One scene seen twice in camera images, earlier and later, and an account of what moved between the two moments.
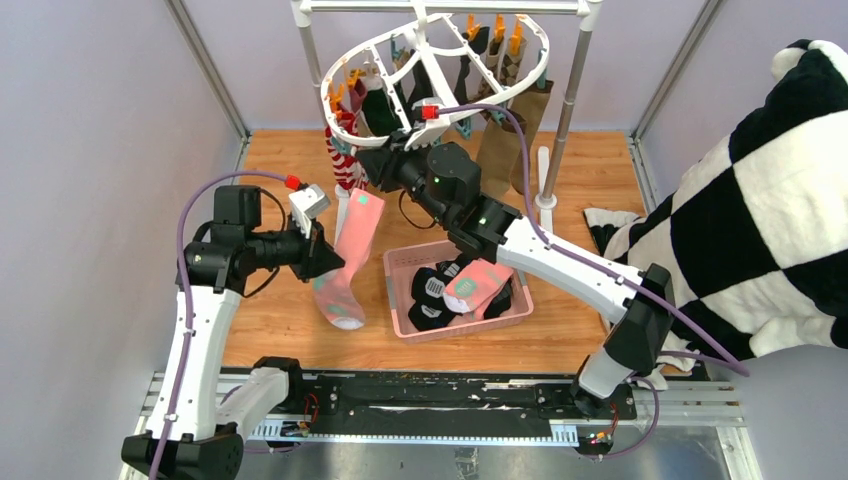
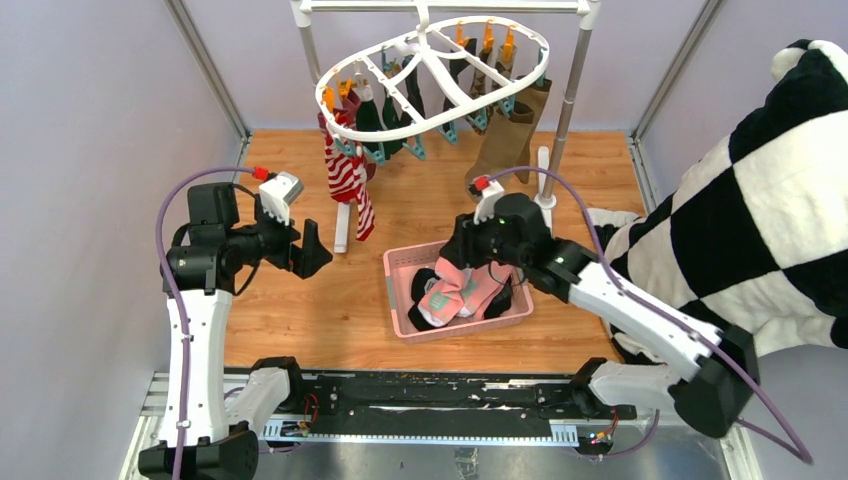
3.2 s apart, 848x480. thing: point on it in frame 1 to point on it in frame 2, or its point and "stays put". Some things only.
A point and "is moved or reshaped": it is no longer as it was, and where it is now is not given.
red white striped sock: (349, 174) is moved or reshaped
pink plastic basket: (400, 265) stays put
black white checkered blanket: (753, 236) stays put
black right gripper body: (402, 169) to (483, 242)
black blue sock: (498, 307) stays put
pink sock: (469, 288) stays put
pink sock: (335, 292) to (443, 301)
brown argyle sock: (503, 66) to (478, 87)
